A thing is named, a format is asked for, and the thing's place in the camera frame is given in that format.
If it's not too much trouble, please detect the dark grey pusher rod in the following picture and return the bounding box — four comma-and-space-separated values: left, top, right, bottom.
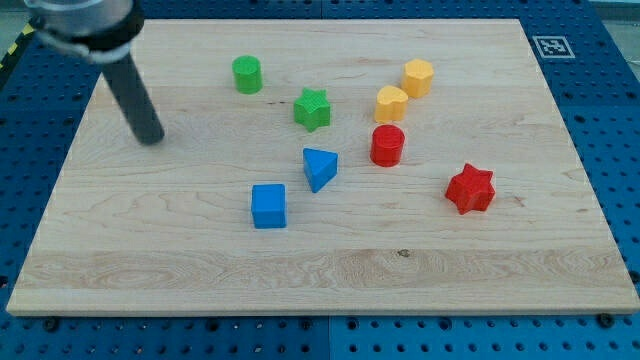
102, 53, 165, 145

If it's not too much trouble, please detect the green cylinder block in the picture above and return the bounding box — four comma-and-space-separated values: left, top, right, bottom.
232, 55, 263, 94

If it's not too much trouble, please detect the green star block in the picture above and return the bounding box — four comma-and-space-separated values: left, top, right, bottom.
294, 88, 331, 132

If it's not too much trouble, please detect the red star block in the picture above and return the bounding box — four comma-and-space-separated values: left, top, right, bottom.
445, 163, 496, 215

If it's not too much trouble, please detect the blue cube block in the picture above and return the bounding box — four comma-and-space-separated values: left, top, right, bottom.
251, 184, 287, 229

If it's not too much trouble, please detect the wooden board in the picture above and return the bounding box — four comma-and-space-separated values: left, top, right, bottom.
7, 19, 639, 317

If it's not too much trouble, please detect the blue triangle block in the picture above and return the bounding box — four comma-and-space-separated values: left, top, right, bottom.
303, 148, 338, 193

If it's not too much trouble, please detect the red cylinder block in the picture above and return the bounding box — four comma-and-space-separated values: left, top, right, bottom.
370, 125, 405, 167

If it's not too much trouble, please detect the yellow heart block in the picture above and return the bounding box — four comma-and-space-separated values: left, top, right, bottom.
374, 85, 409, 123

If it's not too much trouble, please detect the yellow hexagon block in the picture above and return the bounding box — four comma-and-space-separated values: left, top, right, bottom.
401, 59, 434, 98

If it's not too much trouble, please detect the white fiducial marker tag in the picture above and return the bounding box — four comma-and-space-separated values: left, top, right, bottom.
532, 35, 575, 59

